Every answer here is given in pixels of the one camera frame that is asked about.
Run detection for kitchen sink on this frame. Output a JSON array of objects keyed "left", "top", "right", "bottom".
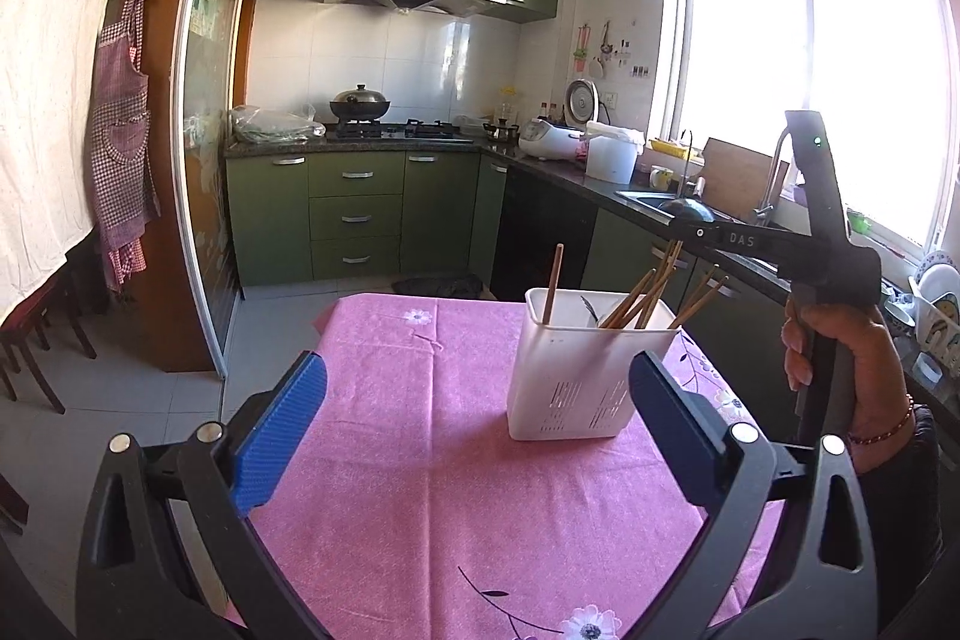
[{"left": 615, "top": 186, "right": 752, "bottom": 223}]

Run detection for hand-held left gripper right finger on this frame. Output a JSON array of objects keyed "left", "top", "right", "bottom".
[{"left": 628, "top": 349, "right": 880, "bottom": 640}]

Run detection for black wok with lid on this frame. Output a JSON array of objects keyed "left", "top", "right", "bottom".
[{"left": 330, "top": 83, "right": 392, "bottom": 124}]

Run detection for wooden cutting board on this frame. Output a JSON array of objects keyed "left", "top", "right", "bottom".
[{"left": 701, "top": 137, "right": 793, "bottom": 223}]

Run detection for beaded bracelet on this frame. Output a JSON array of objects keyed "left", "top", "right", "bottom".
[{"left": 847, "top": 394, "right": 917, "bottom": 447}]

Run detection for checkered purple apron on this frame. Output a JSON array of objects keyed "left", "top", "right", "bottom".
[{"left": 90, "top": 0, "right": 162, "bottom": 294}]

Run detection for kitchen window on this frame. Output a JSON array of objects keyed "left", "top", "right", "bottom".
[{"left": 666, "top": 0, "right": 955, "bottom": 245}]

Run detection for white dish rack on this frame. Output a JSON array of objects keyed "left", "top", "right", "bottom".
[{"left": 883, "top": 250, "right": 960, "bottom": 387}]

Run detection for wooden chopstick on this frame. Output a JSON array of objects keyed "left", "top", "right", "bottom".
[
  {"left": 636, "top": 256, "right": 680, "bottom": 329},
  {"left": 677, "top": 276, "right": 730, "bottom": 329},
  {"left": 600, "top": 248, "right": 665, "bottom": 329},
  {"left": 621, "top": 241, "right": 683, "bottom": 329},
  {"left": 543, "top": 243, "right": 565, "bottom": 326},
  {"left": 669, "top": 266, "right": 721, "bottom": 327}
]

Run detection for black gas stove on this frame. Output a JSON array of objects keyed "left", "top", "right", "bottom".
[{"left": 326, "top": 119, "right": 476, "bottom": 143}]

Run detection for white rice cooker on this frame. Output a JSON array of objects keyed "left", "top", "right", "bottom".
[{"left": 519, "top": 77, "right": 602, "bottom": 163}]

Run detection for white plate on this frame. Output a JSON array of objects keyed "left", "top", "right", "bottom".
[{"left": 916, "top": 261, "right": 960, "bottom": 315}]

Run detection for white plastic bucket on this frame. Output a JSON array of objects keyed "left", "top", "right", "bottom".
[{"left": 583, "top": 120, "right": 647, "bottom": 186}]

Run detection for white plastic utensil holder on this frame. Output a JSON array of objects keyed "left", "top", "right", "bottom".
[{"left": 507, "top": 286, "right": 683, "bottom": 442}]

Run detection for person's right forearm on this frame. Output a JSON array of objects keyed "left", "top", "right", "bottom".
[{"left": 851, "top": 404, "right": 947, "bottom": 618}]

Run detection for green base cabinets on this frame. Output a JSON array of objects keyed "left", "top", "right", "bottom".
[{"left": 225, "top": 149, "right": 511, "bottom": 290}]

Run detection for person's right hand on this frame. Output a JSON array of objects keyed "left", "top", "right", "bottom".
[{"left": 781, "top": 299, "right": 916, "bottom": 442}]

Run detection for tall steel faucet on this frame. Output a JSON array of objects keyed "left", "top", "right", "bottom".
[{"left": 753, "top": 126, "right": 797, "bottom": 223}]

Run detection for bundle of wooden chopsticks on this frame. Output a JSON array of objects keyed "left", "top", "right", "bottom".
[{"left": 609, "top": 244, "right": 674, "bottom": 329}]

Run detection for dark side base cabinets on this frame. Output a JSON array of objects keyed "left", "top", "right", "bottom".
[{"left": 491, "top": 160, "right": 797, "bottom": 390}]

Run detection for dark wooden chair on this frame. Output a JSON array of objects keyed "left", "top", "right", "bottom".
[{"left": 0, "top": 276, "right": 100, "bottom": 417}]

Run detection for pink floral tablecloth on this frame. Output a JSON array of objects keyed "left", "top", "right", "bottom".
[{"left": 247, "top": 293, "right": 790, "bottom": 640}]

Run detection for plastic-wrapped dishes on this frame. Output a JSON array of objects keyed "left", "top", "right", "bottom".
[{"left": 229, "top": 104, "right": 328, "bottom": 145}]

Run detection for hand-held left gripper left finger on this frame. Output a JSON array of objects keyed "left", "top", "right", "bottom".
[{"left": 75, "top": 349, "right": 335, "bottom": 640}]

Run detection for dark floor mat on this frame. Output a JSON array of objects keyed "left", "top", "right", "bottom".
[{"left": 390, "top": 274, "right": 490, "bottom": 301}]

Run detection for condiment bottles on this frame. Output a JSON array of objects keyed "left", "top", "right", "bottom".
[{"left": 493, "top": 91, "right": 565, "bottom": 125}]

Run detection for yellow plastic tray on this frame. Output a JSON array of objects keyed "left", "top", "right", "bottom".
[{"left": 648, "top": 137, "right": 707, "bottom": 162}]

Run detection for dark stone countertop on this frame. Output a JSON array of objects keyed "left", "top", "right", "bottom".
[{"left": 223, "top": 130, "right": 960, "bottom": 402}]

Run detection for sliding glass door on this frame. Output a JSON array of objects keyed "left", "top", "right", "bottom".
[{"left": 174, "top": 0, "right": 261, "bottom": 372}]

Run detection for white hanging cloth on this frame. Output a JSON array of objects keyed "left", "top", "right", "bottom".
[{"left": 0, "top": 0, "right": 164, "bottom": 327}]

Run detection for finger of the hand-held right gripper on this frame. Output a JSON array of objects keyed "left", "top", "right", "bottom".
[{"left": 666, "top": 217, "right": 797, "bottom": 283}]

